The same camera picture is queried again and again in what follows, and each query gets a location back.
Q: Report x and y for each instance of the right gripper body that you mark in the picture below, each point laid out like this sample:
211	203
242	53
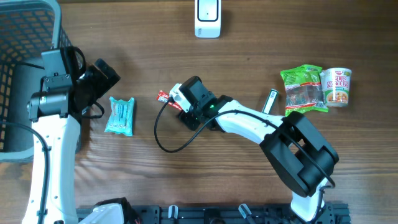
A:
193	117

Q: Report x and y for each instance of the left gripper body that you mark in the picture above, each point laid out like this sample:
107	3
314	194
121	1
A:
96	84

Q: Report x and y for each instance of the red snack bar wrapper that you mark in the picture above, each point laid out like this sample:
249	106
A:
164	97

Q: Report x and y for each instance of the teal snack packet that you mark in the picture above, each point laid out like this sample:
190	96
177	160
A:
121	118

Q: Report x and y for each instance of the green haribo candy bag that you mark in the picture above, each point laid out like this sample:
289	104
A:
303	89

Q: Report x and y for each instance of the cup noodles container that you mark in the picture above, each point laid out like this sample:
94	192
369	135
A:
335	84

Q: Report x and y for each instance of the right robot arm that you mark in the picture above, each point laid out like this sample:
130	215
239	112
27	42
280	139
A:
302	158

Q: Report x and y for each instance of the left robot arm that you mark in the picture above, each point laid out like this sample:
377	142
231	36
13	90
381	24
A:
56	140

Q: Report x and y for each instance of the white barcode scanner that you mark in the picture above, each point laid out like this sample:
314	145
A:
207	19

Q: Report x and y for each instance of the grey plastic shopping basket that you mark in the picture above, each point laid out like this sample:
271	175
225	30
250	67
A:
39	74

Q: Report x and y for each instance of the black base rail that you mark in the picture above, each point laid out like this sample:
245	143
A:
333	213

